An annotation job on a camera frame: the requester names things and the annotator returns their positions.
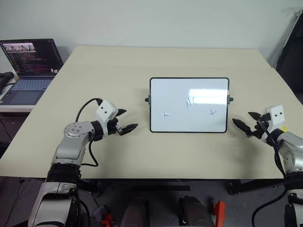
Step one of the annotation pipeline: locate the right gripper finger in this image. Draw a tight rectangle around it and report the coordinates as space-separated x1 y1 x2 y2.
247 111 262 121
232 118 253 134

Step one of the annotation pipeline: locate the open grey laptop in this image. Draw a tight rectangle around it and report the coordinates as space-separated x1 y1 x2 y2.
0 38 64 106

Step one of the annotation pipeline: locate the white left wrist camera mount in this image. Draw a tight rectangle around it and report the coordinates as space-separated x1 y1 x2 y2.
95 100 118 130

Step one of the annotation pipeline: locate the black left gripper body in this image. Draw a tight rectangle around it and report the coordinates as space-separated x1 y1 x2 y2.
106 115 123 137

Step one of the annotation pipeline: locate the dark rounded shape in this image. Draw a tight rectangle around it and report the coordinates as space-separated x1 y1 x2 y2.
180 195 213 227
121 196 149 227

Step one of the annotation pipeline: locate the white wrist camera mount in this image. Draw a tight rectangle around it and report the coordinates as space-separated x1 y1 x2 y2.
265 105 285 130
95 100 118 130

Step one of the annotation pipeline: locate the black table frame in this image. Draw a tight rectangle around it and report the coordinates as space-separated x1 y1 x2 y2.
77 178 287 197

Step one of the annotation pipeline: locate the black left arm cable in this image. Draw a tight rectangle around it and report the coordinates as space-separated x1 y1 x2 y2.
76 97 103 167

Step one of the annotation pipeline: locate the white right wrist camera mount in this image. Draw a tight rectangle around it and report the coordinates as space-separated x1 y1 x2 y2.
265 105 285 130

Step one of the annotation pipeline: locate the orange clamp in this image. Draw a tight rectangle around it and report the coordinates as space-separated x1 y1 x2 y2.
212 201 226 227
101 212 113 227

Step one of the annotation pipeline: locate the black-framed small whiteboard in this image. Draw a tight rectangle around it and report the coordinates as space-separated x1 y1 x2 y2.
144 77 234 134

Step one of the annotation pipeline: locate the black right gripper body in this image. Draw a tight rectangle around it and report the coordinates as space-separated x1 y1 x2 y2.
245 113 273 144

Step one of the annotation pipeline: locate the black fabric screen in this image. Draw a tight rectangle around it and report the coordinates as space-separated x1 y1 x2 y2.
275 13 303 106

